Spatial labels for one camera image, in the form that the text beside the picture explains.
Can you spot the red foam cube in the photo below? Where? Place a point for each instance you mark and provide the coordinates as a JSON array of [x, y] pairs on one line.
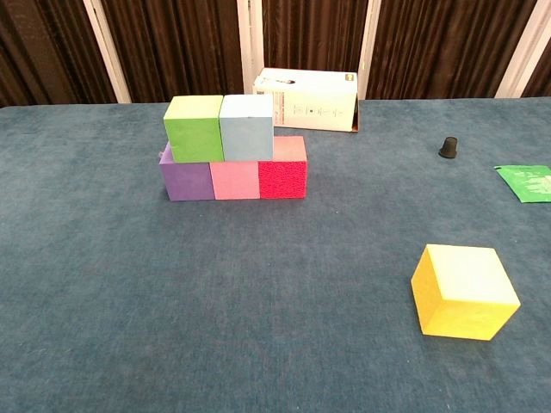
[[282, 180]]

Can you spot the pink foam cube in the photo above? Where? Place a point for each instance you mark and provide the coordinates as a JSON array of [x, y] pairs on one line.
[[236, 180]]

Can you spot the light blue foam cube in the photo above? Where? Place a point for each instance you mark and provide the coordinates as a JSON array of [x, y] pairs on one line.
[[247, 135]]

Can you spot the purple foam cube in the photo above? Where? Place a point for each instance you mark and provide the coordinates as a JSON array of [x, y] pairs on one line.
[[187, 180]]

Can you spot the green foam cube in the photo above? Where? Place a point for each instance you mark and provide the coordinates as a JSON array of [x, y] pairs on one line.
[[193, 137]]

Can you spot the yellow foam cube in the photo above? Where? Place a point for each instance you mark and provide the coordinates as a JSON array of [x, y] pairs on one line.
[[460, 297]]

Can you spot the white cardboard box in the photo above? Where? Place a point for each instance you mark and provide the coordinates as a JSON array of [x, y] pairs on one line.
[[314, 103]]

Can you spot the small black cap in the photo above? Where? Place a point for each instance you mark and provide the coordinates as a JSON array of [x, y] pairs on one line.
[[448, 148]]

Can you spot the teal felt table cover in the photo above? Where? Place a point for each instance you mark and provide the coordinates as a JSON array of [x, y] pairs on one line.
[[129, 322]]

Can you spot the dark brown curtain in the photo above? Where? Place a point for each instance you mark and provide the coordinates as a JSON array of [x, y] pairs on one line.
[[181, 43]]

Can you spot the green foil packet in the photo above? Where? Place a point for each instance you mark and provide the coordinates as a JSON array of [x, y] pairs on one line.
[[529, 183]]

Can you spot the white frame post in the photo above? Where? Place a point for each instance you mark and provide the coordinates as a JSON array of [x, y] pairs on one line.
[[107, 56], [368, 51], [523, 47], [246, 43]]

